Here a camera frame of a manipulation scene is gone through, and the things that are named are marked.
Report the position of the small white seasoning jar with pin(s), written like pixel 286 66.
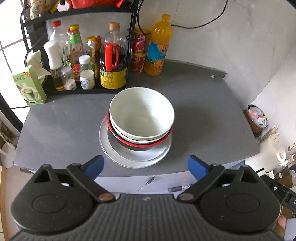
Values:
pixel 86 73

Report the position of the red cola can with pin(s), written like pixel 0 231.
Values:
pixel 140 38
pixel 138 61

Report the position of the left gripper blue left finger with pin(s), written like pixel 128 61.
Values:
pixel 84 175

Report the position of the orange juice bottle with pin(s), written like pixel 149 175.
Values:
pixel 161 35

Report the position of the red rimmed bowl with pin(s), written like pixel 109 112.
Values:
pixel 141 129

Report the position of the white rice cooker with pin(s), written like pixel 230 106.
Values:
pixel 272 153

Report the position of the white cap oil bottle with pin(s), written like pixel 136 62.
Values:
pixel 55 63

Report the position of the upper red cola can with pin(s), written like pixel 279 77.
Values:
pixel 140 38

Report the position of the black metal shelf rack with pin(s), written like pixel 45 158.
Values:
pixel 38 36

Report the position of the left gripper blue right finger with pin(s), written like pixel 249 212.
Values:
pixel 206 176

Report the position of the soy sauce bottle red handle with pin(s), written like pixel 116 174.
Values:
pixel 113 58

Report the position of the green tissue box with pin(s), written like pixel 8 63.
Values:
pixel 29 86

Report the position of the white ceramic bowl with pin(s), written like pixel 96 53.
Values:
pixel 139 98

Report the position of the brown trash bin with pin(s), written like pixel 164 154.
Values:
pixel 256 119

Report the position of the white bakery print plate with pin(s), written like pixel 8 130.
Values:
pixel 129 158

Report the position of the small glass salt jar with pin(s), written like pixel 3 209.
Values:
pixel 68 79

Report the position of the green label sauce bottle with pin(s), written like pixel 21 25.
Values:
pixel 76 50

